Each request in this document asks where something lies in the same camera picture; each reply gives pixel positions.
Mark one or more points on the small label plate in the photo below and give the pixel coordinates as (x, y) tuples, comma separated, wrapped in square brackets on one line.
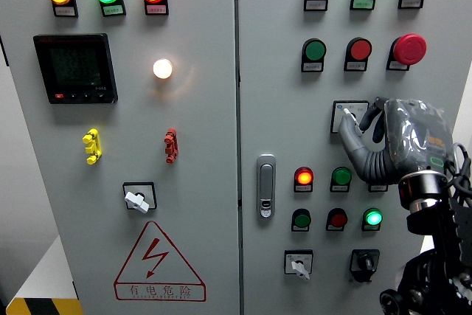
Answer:
[(377, 188), (363, 4), (316, 4), (339, 189), (113, 10), (396, 66), (312, 67), (303, 189), (410, 3), (334, 229), (157, 9), (299, 229), (65, 11), (370, 228), (355, 66)]

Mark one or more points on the small green push button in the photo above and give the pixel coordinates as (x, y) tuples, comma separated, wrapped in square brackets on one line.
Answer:
[(302, 220), (341, 176)]

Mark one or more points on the large red stop button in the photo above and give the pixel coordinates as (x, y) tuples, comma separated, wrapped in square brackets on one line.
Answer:
[(409, 49)]

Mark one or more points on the small round green lamp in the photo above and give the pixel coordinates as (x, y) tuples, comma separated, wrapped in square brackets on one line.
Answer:
[(372, 217)]

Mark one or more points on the small red push button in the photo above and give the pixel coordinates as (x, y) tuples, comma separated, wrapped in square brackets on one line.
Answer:
[(338, 220)]

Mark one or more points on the small round red lamp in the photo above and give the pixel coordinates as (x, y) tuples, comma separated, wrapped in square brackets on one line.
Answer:
[(304, 177)]

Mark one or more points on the pale grey cabinet door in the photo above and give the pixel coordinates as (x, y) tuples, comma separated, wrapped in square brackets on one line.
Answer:
[(203, 145), (280, 108)]

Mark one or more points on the silver door lock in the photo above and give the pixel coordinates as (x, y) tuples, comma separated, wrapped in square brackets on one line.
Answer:
[(266, 182)]

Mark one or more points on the round white lamp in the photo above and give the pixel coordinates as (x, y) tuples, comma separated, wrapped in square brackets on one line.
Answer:
[(162, 69)]

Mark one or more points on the red warning triangle sticker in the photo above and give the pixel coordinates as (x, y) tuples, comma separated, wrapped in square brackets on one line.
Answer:
[(155, 256)]

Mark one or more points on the black display meter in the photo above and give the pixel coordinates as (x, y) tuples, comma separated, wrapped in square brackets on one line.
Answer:
[(75, 68)]

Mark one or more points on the black yellow striped tape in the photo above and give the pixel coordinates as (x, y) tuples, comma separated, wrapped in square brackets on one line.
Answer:
[(44, 307)]

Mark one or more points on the black door hinge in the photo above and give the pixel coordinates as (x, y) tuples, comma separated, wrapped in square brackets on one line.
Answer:
[(3, 51)]

